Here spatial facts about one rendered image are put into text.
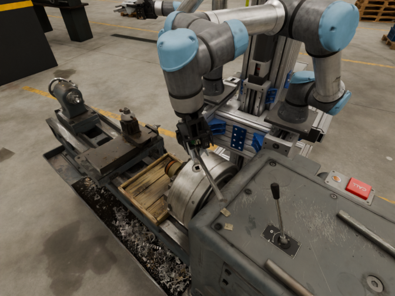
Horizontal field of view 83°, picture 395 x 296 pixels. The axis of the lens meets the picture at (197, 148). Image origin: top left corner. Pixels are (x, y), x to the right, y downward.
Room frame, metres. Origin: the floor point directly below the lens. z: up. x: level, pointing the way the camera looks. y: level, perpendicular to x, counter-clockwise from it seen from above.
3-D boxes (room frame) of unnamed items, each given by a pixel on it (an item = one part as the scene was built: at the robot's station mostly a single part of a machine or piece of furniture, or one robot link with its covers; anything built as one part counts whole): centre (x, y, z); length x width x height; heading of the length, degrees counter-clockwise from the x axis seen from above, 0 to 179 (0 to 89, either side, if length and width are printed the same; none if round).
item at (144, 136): (1.01, 0.37, 0.99); 0.20 x 0.10 x 0.05; 49
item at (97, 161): (0.98, 0.43, 0.95); 0.43 x 0.17 x 0.05; 139
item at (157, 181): (0.74, 0.18, 0.89); 0.36 x 0.30 x 0.04; 139
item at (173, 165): (0.66, 0.09, 1.08); 0.09 x 0.09 x 0.09; 49
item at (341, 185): (0.44, -0.49, 1.23); 0.13 x 0.08 x 0.05; 49
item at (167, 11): (1.44, 0.14, 1.56); 0.11 x 0.08 x 0.09; 77
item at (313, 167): (0.54, -0.38, 1.24); 0.09 x 0.08 x 0.03; 49
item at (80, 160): (1.00, 0.47, 0.90); 0.47 x 0.30 x 0.06; 139
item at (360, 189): (0.43, -0.51, 1.26); 0.06 x 0.06 x 0.02; 49
